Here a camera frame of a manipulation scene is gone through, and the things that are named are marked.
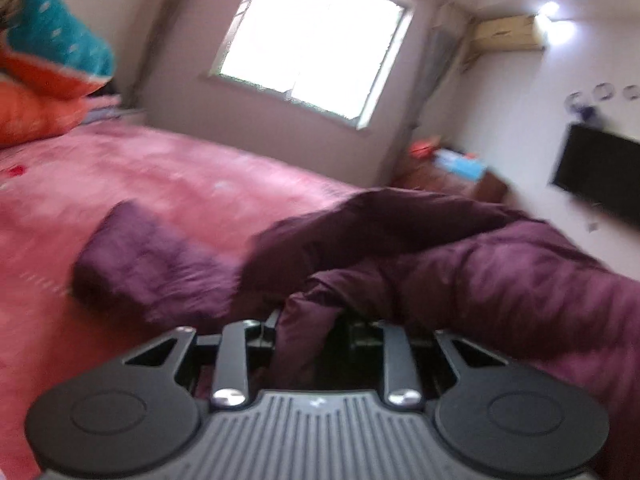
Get orange heart print quilt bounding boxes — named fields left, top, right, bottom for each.
left=0, top=80, right=103, bottom=150

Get blue box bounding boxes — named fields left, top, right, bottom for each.
left=434, top=149, right=489, bottom=182

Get grey checked curtain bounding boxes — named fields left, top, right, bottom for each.
left=414, top=4, right=477, bottom=133

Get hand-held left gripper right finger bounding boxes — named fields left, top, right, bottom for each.
left=350, top=321, right=507, bottom=407

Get wall air conditioner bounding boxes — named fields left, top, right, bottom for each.
left=471, top=13, right=547, bottom=54

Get pink bed blanket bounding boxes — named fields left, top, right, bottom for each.
left=0, top=121, right=396, bottom=480

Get purple down jacket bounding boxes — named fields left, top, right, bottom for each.
left=72, top=187, right=640, bottom=480

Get wooden dresser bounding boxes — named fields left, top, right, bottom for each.
left=390, top=144, right=511, bottom=207

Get red box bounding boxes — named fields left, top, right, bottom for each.
left=409, top=136, right=445, bottom=162

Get window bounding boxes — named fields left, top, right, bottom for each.
left=209, top=0, right=417, bottom=131

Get teal and orange folded quilt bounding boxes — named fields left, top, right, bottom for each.
left=0, top=0, right=117, bottom=100

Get black wall television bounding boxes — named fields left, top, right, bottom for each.
left=549, top=122, right=640, bottom=233

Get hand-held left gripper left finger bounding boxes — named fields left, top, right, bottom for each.
left=122, top=309, right=282, bottom=407

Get folded blue cloth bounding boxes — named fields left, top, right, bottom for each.
left=82, top=94, right=147, bottom=127

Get round wall stickers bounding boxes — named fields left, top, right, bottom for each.
left=564, top=81, right=640, bottom=112

